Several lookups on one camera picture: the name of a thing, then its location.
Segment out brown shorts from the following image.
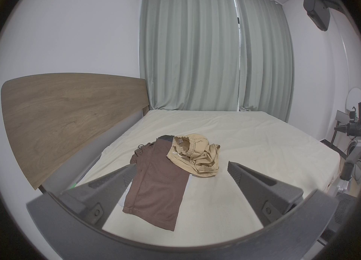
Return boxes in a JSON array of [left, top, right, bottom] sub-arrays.
[[122, 138, 190, 232]]

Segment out pale green curtain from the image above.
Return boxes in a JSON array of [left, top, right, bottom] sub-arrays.
[[139, 0, 240, 111], [232, 0, 294, 122]]

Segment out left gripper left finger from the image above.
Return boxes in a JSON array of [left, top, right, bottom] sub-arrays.
[[59, 164, 138, 227]]

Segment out bed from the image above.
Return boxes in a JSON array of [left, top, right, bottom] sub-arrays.
[[1, 73, 340, 246]]

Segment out tan shorts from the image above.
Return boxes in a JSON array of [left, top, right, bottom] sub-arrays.
[[166, 133, 221, 178]]

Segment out white garment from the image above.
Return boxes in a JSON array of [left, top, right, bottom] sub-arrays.
[[117, 174, 194, 207]]

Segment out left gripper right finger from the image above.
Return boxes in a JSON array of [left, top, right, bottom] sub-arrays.
[[227, 161, 304, 228]]

